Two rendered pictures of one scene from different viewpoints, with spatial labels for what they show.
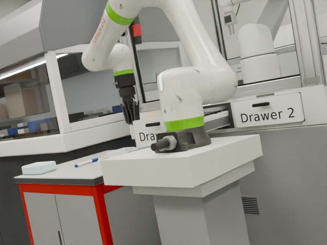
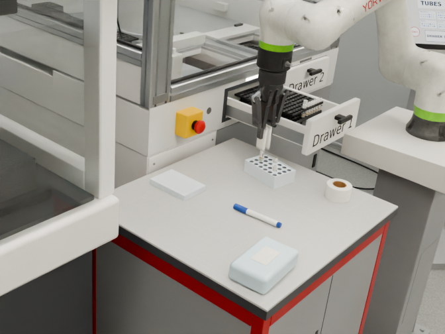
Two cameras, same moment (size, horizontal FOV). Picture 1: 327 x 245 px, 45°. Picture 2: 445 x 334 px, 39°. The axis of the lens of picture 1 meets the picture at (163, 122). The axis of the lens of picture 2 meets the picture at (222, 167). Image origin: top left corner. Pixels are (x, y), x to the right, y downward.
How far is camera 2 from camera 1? 2.78 m
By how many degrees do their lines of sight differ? 94
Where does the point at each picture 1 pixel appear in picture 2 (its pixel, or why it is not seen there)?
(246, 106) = (296, 74)
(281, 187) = (291, 155)
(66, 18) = not seen: outside the picture
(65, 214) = (338, 291)
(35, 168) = (293, 261)
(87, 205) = (371, 251)
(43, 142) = (44, 246)
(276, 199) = not seen: hidden behind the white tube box
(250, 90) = (296, 55)
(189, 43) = (407, 22)
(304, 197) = (302, 157)
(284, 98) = (322, 63)
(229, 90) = not seen: hidden behind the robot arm
